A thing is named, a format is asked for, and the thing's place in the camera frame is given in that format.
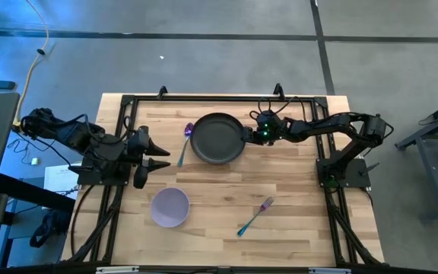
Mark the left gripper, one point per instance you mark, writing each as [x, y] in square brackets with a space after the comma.
[141, 177]

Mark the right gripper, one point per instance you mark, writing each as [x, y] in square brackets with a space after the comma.
[272, 135]

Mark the black round plate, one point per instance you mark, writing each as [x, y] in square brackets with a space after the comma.
[217, 139]

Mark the iridescent spoon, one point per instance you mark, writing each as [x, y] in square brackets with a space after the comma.
[188, 130]

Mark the lilac bowl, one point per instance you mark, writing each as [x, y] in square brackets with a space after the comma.
[169, 207]

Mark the iridescent fork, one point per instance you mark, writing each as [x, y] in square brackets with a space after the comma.
[267, 204]

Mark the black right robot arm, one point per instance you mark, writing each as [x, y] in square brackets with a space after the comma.
[318, 127]

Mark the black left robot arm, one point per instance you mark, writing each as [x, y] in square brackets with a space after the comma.
[70, 131]

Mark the black table clamp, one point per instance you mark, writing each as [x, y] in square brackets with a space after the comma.
[162, 93]
[278, 92]

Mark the white paper sheet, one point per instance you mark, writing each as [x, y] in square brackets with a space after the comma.
[57, 179]

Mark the white power adapter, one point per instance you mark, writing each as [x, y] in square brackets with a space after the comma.
[34, 161]

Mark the black desk beam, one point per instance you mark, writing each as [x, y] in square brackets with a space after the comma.
[32, 192]

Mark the dark metal cart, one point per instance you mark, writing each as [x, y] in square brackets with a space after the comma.
[430, 167]

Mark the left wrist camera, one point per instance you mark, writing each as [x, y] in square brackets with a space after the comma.
[136, 144]

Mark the silver aluminium bracket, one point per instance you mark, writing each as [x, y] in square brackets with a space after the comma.
[329, 271]
[116, 270]

